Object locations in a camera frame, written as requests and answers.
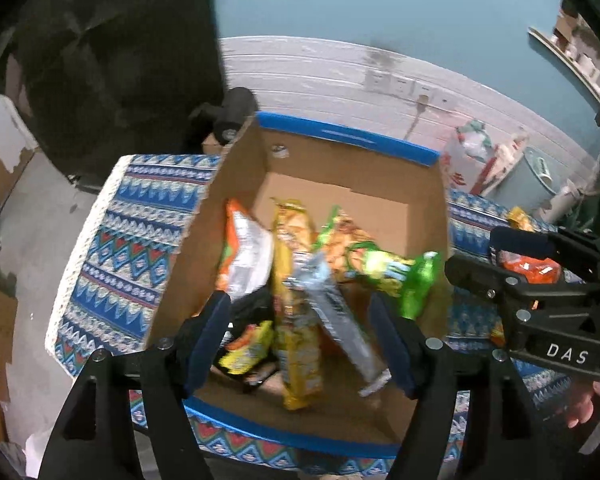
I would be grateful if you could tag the short yellow snack packet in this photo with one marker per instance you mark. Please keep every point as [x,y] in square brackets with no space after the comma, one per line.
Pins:
[519,217]

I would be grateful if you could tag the small yellow snack packet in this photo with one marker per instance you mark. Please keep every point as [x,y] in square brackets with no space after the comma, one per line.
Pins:
[245,355]

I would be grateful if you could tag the green white plastic bag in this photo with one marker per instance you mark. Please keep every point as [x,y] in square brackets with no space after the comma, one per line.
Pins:
[472,140]

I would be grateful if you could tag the clear silver snack packet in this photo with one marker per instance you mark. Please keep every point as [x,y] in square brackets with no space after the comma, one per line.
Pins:
[340,320]

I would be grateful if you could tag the white kettle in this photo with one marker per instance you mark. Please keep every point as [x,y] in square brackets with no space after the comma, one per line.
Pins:
[562,202]

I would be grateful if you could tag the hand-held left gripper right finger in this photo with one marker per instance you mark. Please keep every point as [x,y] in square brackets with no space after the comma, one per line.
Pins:
[395,345]

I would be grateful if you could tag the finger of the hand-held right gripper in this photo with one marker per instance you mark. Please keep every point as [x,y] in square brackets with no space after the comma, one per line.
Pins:
[475,272]
[522,241]

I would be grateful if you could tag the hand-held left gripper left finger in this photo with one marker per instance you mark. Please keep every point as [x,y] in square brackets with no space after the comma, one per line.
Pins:
[207,340]

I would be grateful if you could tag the blue patterned tablecloth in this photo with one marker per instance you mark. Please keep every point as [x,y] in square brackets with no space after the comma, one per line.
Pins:
[130,240]

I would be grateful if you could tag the bright green snack packet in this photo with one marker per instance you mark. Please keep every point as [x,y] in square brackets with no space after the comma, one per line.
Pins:
[410,280]

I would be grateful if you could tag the white paper package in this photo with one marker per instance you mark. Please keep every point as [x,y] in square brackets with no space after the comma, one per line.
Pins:
[500,165]

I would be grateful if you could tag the red and white paper bag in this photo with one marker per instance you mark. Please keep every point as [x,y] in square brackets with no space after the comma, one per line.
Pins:
[455,167]

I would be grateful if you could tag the small brown carton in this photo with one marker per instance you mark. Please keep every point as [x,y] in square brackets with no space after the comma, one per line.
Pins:
[215,145]

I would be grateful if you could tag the orange printed snack packet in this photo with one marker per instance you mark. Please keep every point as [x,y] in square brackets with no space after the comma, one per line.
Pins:
[535,267]

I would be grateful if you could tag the black cloth backdrop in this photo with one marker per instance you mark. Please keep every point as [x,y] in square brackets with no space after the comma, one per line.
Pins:
[105,60]

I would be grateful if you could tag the long yellow snack packet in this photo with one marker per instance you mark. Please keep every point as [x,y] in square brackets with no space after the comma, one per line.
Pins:
[297,350]

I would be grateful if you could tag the cardboard box with blue rim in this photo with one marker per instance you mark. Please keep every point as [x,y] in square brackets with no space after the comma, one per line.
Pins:
[380,195]

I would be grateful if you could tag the torn white cardboard sheet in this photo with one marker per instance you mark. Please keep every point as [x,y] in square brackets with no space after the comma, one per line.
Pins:
[0,170]

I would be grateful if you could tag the black cylinder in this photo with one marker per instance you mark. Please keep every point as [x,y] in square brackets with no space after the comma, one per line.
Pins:
[235,110]

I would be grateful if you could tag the wall shelf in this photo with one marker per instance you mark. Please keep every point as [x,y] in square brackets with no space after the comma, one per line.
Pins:
[565,55]

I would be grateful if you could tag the green orange snack packet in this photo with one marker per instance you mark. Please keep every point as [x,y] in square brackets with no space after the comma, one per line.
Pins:
[345,240]

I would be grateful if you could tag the orange silver snack packet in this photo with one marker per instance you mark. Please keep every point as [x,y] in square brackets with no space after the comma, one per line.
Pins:
[242,260]

